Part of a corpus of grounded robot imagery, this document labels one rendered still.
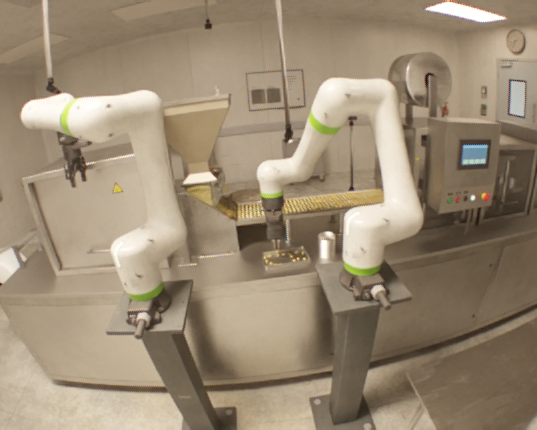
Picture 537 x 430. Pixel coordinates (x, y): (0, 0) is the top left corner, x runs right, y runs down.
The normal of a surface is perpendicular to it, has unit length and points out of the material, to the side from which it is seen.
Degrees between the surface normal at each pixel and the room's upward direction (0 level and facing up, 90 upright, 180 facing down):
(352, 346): 90
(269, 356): 90
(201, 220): 90
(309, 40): 90
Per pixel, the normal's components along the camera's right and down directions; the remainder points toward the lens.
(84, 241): 0.09, 0.40
